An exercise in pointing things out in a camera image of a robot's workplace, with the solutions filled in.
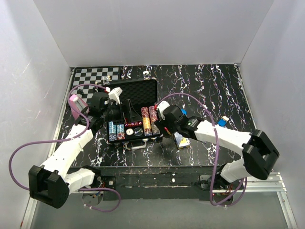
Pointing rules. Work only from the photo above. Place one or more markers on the pink wedge box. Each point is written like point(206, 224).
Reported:
point(78, 105)

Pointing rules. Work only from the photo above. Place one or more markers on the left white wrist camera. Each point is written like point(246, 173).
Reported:
point(114, 94)

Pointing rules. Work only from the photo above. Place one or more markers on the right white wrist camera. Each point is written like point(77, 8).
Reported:
point(161, 108)

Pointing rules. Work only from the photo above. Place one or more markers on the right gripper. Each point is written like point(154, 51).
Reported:
point(165, 123)

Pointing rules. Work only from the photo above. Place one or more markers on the blue and white block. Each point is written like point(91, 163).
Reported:
point(223, 121)

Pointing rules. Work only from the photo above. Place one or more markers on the checkerboard mat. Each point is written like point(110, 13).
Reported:
point(93, 75)

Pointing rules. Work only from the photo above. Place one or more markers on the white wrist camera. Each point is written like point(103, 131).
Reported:
point(114, 94)
point(161, 108)

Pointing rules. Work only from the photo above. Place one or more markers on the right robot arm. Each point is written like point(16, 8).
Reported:
point(258, 153)

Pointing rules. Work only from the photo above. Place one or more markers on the red and yellow chip column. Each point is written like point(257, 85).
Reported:
point(146, 121)

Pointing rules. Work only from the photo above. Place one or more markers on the clear dealer button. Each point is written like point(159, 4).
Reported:
point(138, 131)

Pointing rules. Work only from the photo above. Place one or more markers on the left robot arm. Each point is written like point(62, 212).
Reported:
point(50, 182)

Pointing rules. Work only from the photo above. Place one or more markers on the white round chip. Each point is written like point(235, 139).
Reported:
point(129, 131)

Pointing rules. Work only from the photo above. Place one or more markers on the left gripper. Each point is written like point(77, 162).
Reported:
point(133, 117)

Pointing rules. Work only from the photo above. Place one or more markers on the row of red dice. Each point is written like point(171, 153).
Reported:
point(134, 124)

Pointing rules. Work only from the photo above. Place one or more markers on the purple and red chip column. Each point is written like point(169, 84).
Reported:
point(153, 118)

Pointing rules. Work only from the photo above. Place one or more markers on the black poker chip case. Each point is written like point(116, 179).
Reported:
point(142, 93)

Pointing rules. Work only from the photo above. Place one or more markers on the blue playing card deck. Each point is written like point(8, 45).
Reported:
point(183, 144)

